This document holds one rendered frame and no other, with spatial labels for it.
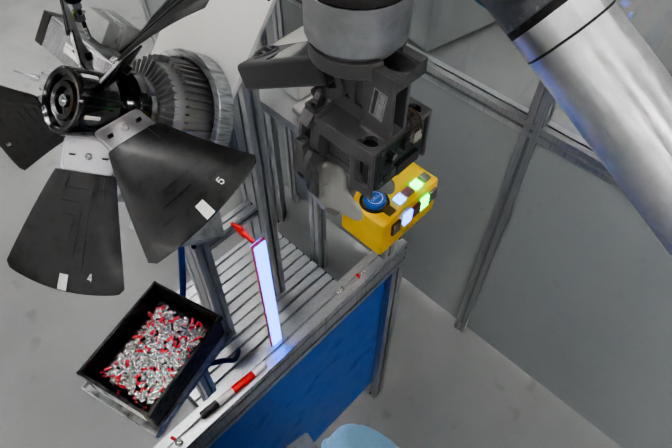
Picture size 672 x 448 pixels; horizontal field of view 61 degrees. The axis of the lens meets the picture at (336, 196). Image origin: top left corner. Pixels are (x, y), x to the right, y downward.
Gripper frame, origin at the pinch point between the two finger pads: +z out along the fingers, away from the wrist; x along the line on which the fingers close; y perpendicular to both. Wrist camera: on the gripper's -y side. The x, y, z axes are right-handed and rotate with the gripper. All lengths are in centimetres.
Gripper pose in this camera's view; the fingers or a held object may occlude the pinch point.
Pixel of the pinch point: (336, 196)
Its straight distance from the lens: 57.1
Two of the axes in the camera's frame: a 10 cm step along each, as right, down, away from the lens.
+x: 7.0, -5.6, 4.6
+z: 0.0, 6.3, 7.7
